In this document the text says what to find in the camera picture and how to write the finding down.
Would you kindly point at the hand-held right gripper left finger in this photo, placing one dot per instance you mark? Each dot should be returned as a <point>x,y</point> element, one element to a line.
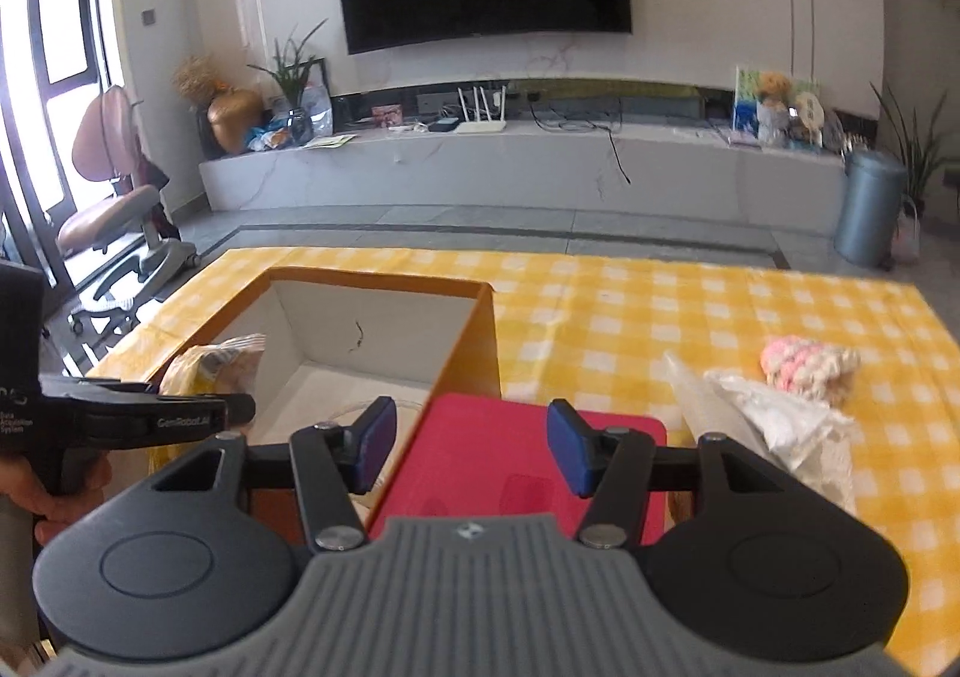
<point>379,433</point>

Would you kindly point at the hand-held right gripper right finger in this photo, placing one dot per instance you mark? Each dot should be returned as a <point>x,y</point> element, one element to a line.
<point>566,452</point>

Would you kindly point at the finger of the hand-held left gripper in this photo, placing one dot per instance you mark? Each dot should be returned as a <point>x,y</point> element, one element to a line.
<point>172,418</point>

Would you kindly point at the yellow cloth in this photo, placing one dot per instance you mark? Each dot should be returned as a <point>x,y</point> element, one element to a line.
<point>217,366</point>

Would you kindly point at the orange cardboard box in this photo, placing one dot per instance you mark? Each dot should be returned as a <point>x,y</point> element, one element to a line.
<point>480,347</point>

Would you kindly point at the person's left hand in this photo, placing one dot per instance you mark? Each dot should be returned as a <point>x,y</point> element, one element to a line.
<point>22,478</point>

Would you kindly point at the red box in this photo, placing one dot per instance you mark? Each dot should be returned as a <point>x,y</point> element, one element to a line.
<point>480,444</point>

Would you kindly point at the clear plastic bag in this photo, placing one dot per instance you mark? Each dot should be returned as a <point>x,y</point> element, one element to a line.
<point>694,399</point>

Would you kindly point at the pink desk chair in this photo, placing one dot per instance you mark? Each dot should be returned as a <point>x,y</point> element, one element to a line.
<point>105,219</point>

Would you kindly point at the yellow checkered tablecloth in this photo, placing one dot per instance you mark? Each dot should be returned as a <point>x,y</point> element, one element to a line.
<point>675,317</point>

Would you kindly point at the white crumpled plastic bag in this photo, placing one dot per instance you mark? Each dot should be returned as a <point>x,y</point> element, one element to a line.
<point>780,422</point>

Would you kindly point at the pink white knitted toy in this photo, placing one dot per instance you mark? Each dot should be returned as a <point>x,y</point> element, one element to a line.
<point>802,362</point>

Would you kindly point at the white marble television console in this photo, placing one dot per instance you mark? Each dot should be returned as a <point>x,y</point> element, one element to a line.
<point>487,174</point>

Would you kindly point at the green paper sheet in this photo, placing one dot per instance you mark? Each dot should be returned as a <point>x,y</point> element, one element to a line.
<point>330,141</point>

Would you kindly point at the gold vase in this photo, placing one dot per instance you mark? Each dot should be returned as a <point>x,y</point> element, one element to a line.
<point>232,122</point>

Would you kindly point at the pink photo card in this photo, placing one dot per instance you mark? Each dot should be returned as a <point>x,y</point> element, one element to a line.
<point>388,116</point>

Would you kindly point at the white router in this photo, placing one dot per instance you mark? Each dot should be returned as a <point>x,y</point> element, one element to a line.
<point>481,125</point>

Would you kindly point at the dried yellow flowers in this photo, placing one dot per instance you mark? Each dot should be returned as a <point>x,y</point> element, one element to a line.
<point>196,77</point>

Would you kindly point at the glass balcony door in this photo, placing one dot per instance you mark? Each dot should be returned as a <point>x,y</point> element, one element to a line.
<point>60,9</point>

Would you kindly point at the green plant in glass vase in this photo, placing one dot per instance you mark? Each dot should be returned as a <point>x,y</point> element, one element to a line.
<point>292,69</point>

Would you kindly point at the grey trash can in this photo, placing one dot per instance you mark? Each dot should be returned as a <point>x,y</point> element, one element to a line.
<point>870,212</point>

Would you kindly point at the painted picture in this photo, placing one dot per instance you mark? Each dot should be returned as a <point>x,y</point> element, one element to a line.
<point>746,92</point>

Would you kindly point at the teddy bear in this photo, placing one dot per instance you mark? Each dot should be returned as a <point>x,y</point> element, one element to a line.
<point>772,88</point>

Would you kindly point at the round hand fan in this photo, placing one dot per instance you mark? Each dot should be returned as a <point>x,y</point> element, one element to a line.
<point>810,110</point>

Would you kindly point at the potted green plant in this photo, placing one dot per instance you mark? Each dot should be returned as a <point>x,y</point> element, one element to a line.
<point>911,152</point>

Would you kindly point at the wall switch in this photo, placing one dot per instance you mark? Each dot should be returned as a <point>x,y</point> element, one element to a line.
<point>150,16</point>

